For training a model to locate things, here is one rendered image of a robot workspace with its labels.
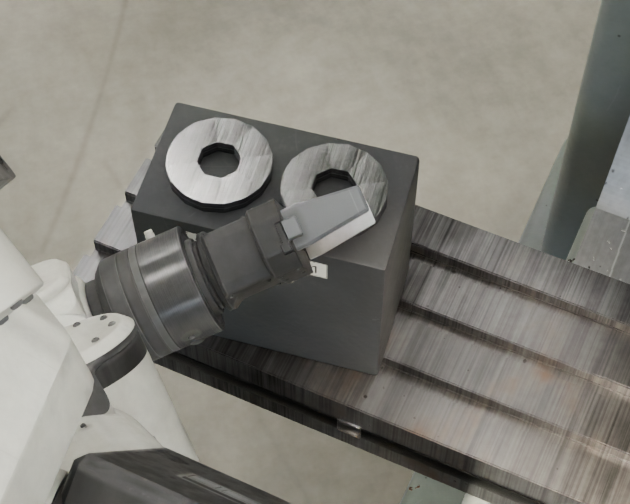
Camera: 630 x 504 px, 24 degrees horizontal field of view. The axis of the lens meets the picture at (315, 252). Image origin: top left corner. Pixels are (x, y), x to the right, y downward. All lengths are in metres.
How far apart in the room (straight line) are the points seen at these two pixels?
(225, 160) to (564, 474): 0.41
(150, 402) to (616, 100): 0.87
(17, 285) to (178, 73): 2.29
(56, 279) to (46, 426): 0.49
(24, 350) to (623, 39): 1.05
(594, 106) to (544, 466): 0.48
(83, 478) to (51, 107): 2.15
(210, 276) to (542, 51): 1.78
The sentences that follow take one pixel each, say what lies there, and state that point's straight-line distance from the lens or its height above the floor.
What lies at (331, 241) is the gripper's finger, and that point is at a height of 1.14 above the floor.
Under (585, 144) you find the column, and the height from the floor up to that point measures 0.79.
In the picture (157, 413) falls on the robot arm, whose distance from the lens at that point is 0.87.
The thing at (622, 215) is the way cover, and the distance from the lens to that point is 1.52.
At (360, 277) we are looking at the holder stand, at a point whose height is 1.10.
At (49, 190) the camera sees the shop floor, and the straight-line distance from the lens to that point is 2.63.
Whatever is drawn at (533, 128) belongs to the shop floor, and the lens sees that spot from 2.70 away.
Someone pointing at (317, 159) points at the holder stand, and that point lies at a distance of 1.22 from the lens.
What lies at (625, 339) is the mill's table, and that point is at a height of 0.92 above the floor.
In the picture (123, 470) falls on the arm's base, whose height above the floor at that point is 1.57.
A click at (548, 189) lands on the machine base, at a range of 2.38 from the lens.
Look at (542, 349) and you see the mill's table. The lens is 1.37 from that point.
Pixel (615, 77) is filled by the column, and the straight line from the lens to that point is 1.60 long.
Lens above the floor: 2.12
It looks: 58 degrees down
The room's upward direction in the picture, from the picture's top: straight up
